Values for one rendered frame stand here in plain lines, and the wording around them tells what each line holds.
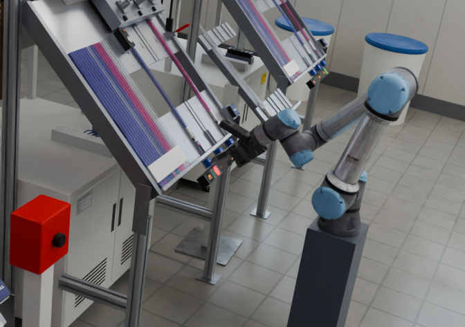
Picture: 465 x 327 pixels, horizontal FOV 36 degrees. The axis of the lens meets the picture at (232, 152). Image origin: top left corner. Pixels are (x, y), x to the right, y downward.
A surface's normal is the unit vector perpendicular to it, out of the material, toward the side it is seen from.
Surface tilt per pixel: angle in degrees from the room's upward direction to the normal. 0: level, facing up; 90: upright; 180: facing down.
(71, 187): 0
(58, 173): 0
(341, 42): 90
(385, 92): 83
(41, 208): 0
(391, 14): 90
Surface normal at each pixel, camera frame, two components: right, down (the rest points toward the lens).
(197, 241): 0.14, -0.91
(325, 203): -0.53, 0.38
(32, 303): -0.36, 0.32
